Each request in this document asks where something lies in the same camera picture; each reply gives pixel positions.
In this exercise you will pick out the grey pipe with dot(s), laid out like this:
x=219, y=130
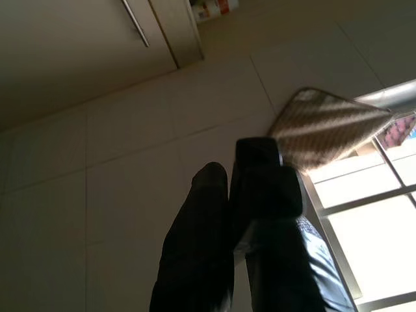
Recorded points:
x=390, y=96

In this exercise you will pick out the woven checked brown board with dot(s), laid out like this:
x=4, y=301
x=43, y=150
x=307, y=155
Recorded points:
x=325, y=130

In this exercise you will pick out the aluminium window frame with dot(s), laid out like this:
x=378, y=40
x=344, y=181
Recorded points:
x=338, y=250

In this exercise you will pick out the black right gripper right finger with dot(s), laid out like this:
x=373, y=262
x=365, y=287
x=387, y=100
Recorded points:
x=279, y=276

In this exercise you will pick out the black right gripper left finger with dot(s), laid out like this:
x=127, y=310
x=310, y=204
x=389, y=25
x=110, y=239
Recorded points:
x=195, y=227

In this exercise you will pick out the food boxes on shelf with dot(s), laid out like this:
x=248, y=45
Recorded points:
x=211, y=8

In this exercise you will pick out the black rectangular block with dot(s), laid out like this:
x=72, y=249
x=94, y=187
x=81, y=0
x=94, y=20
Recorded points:
x=256, y=182

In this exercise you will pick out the beige wall cabinet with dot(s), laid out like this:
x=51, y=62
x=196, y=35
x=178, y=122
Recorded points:
x=81, y=39

